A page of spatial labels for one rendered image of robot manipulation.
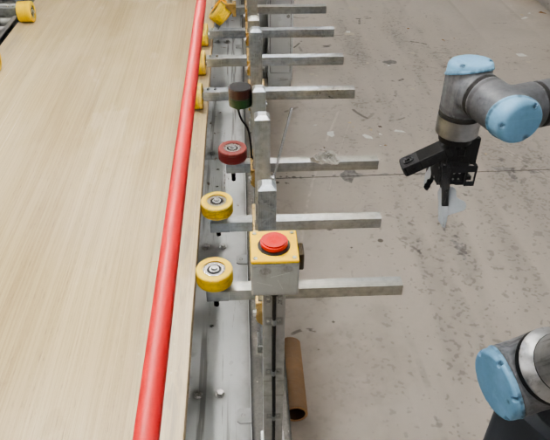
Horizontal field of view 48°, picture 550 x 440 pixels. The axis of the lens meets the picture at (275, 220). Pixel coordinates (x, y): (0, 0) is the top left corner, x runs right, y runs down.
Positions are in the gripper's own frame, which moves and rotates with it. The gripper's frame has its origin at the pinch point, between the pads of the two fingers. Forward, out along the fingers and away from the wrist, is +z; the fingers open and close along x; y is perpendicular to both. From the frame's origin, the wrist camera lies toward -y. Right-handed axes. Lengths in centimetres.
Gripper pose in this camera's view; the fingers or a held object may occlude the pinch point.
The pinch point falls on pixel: (431, 209)
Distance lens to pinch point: 149.8
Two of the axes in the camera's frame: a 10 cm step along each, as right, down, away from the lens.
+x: -0.6, -6.1, 7.9
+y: 10.0, -0.3, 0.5
